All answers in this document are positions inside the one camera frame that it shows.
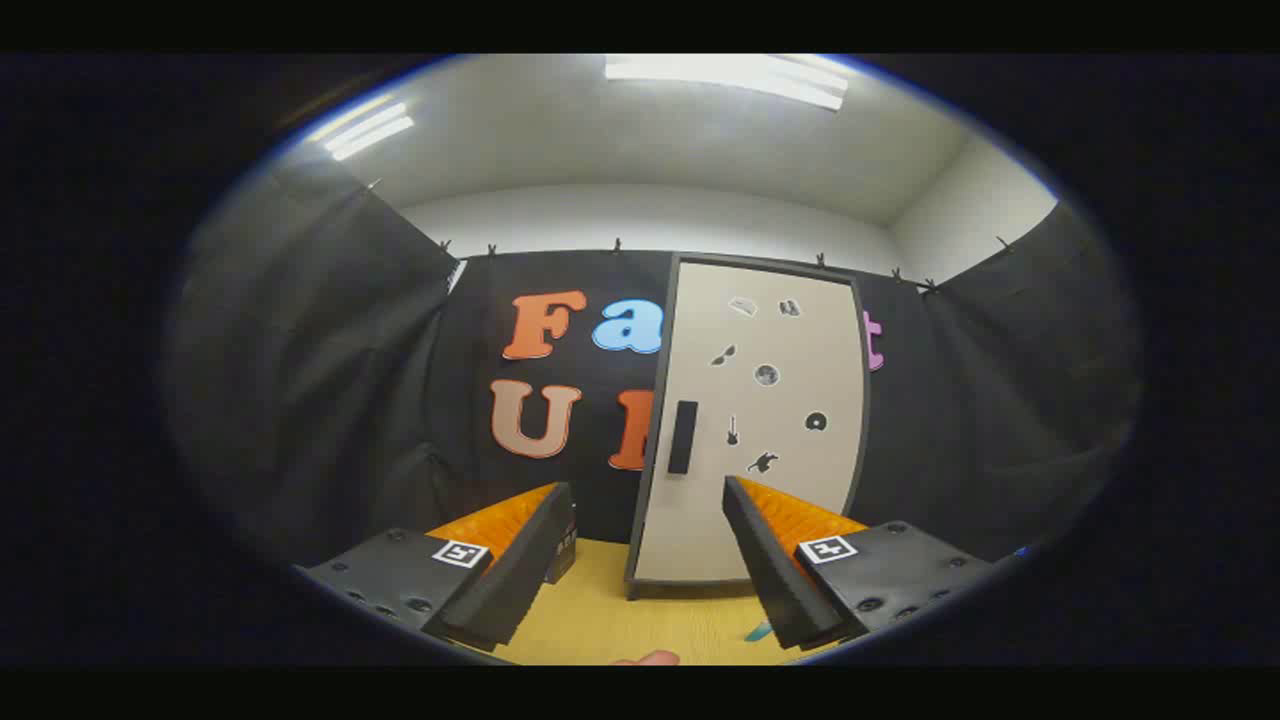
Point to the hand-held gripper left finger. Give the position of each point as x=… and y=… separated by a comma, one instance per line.
x=520, y=580

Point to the dark navy book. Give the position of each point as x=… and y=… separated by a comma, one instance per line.
x=562, y=550

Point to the grey cabinet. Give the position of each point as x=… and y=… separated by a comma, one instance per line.
x=660, y=330

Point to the row of black clips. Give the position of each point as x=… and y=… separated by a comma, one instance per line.
x=617, y=244

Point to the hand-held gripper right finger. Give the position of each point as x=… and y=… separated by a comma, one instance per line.
x=775, y=580

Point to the long ceiling light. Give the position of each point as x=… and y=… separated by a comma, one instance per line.
x=730, y=78

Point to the black backdrop cloth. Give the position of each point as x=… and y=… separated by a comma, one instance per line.
x=350, y=400

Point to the white cabinet door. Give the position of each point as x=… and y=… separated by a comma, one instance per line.
x=780, y=500

